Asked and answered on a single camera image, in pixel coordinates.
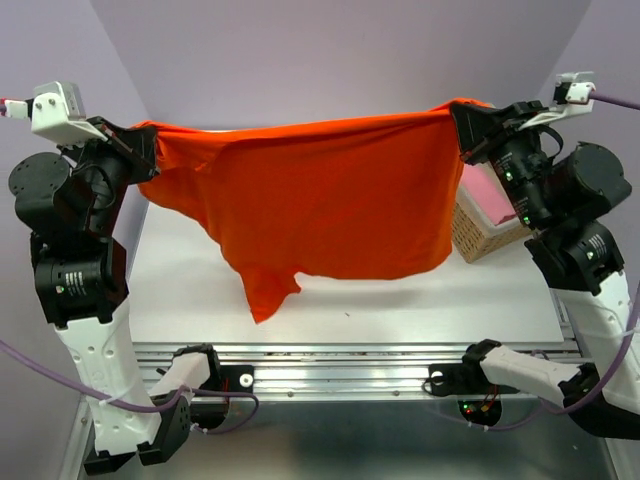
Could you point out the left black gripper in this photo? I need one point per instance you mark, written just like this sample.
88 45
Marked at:
136 146

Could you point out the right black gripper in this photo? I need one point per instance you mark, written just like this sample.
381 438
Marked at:
479 120

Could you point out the wicker basket with liner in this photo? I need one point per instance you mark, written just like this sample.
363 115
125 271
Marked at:
474 236

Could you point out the orange t shirt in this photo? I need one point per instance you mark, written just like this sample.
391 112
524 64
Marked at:
367 198

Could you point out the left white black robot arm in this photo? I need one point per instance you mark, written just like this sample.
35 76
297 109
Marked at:
81 284

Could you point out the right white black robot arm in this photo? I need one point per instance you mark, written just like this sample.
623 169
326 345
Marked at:
562 203

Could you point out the pink rolled t shirt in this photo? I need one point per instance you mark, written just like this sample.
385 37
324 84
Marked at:
482 184

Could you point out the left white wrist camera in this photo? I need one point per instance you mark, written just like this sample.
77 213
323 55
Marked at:
56 113

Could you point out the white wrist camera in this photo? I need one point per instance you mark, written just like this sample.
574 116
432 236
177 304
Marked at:
571 97
56 113

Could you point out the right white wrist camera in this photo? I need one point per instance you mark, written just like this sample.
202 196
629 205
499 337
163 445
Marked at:
571 97

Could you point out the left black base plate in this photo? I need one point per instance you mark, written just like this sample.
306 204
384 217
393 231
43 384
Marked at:
225 382

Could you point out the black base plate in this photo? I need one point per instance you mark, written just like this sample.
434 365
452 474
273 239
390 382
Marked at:
446 379
225 382

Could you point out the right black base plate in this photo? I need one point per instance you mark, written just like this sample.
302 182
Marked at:
446 379

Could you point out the aluminium mounting rail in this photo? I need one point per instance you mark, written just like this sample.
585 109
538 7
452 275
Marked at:
336 371

